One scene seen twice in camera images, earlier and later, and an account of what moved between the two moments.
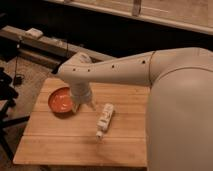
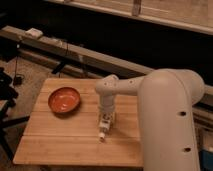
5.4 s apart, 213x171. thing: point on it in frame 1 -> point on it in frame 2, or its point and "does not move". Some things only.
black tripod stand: [8, 94] does not move
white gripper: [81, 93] -> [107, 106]
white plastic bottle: [104, 120] does not move
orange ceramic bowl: [60, 102] does not move
